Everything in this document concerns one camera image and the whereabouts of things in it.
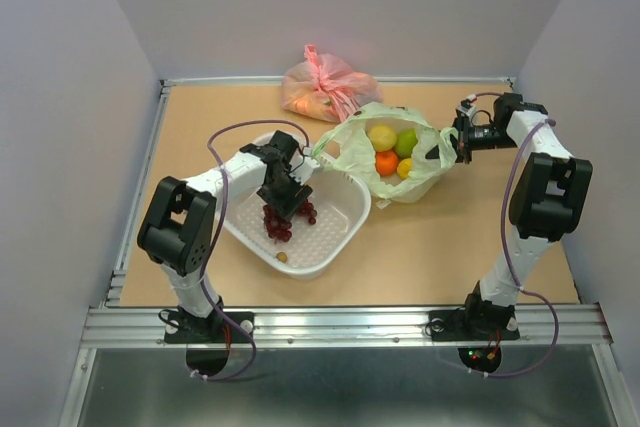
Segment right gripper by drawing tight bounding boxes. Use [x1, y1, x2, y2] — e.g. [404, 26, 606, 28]
[425, 112, 518, 163]

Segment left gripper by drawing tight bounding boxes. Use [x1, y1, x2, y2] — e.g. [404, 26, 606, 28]
[258, 167, 312, 222]

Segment green fake pear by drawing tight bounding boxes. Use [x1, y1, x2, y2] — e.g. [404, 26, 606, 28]
[394, 129, 418, 159]

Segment red fake grapes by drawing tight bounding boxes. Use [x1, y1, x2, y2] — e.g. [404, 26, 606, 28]
[262, 201, 318, 242]

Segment orange fake tangerine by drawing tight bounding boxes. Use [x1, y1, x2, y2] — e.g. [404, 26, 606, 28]
[375, 150, 399, 177]

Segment yellow fake round pear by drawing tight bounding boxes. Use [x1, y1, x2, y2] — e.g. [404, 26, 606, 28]
[367, 124, 397, 152]

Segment green plastic bag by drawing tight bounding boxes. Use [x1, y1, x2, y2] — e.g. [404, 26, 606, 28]
[311, 102, 456, 203]

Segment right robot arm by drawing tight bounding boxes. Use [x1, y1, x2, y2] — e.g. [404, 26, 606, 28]
[425, 93, 593, 342]

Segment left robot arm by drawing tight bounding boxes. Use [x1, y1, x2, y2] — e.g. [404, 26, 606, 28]
[137, 130, 321, 343]

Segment pink tied plastic bag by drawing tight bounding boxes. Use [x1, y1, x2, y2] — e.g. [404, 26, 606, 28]
[280, 44, 383, 123]

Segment white plastic basket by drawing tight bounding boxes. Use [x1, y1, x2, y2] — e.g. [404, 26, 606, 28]
[224, 168, 371, 280]

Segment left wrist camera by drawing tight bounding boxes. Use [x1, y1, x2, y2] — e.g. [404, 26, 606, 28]
[289, 147, 323, 185]

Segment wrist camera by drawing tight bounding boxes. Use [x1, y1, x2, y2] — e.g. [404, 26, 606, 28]
[289, 147, 323, 185]
[456, 94, 478, 120]

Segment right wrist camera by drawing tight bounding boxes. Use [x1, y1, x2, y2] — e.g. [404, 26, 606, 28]
[456, 94, 478, 120]

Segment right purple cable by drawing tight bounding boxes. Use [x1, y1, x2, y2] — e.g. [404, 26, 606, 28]
[462, 91, 560, 379]

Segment purple cable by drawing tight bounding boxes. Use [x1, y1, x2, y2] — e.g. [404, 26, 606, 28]
[206, 119, 311, 382]
[462, 91, 560, 379]

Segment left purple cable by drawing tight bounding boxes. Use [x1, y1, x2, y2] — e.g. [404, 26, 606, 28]
[206, 119, 311, 382]

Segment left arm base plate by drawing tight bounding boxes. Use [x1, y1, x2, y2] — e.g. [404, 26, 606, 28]
[158, 309, 249, 345]

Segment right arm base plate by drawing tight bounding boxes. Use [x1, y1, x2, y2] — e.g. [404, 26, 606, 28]
[424, 308, 520, 342]

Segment aluminium front rail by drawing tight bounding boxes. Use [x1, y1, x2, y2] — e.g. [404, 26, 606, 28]
[80, 304, 612, 349]

